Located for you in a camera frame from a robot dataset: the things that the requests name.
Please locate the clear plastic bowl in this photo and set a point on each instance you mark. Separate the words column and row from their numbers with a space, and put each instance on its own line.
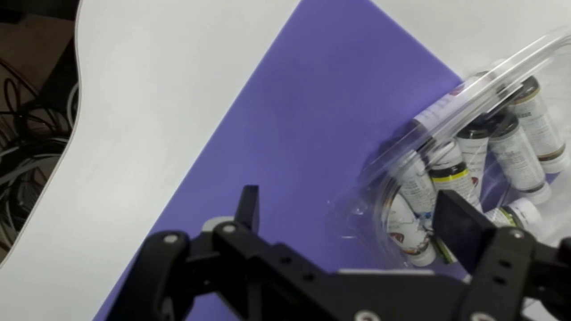
column 360, row 243

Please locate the pile of white tubes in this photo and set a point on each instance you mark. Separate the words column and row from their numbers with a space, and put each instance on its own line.
column 494, row 144

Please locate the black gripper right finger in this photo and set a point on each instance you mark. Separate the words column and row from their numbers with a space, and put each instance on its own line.
column 507, row 265

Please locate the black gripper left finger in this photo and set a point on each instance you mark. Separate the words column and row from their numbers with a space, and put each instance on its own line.
column 255, row 281

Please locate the purple mat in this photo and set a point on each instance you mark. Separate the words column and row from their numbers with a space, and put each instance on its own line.
column 339, row 79

